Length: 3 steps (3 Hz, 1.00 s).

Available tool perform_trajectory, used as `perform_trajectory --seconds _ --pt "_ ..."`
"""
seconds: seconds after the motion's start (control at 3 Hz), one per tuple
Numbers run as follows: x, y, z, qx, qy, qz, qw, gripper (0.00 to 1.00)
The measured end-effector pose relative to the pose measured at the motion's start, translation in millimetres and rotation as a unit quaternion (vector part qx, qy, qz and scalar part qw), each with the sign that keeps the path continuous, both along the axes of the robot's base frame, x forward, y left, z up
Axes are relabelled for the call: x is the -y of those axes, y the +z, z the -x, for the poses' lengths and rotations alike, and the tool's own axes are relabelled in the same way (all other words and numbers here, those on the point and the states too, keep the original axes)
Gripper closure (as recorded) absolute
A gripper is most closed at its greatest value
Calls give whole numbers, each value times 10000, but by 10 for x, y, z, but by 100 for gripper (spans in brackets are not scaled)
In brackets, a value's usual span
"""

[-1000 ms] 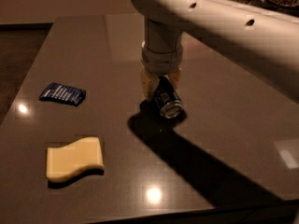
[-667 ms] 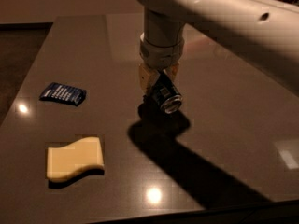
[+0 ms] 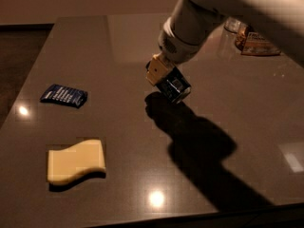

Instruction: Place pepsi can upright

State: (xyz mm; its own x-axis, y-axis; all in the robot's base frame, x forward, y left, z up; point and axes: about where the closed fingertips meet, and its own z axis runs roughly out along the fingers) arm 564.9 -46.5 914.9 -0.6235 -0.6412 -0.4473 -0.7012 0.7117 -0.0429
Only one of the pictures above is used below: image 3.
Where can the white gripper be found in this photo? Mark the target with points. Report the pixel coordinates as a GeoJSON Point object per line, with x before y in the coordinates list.
{"type": "Point", "coordinates": [178, 50]}

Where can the blue pepsi can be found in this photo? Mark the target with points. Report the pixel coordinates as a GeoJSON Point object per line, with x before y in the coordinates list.
{"type": "Point", "coordinates": [174, 86]}

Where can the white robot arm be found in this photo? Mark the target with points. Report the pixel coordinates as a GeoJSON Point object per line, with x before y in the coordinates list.
{"type": "Point", "coordinates": [192, 21]}

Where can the clear glass cup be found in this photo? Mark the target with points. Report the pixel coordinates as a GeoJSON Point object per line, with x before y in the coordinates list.
{"type": "Point", "coordinates": [232, 25]}

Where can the glass jar with black lid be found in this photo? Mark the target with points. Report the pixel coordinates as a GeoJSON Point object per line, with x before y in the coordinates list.
{"type": "Point", "coordinates": [251, 43]}

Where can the blue snack packet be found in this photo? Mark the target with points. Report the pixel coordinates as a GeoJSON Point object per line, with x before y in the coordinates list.
{"type": "Point", "coordinates": [64, 95]}

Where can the yellow sponge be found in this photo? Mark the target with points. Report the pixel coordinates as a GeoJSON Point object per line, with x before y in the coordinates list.
{"type": "Point", "coordinates": [72, 163]}

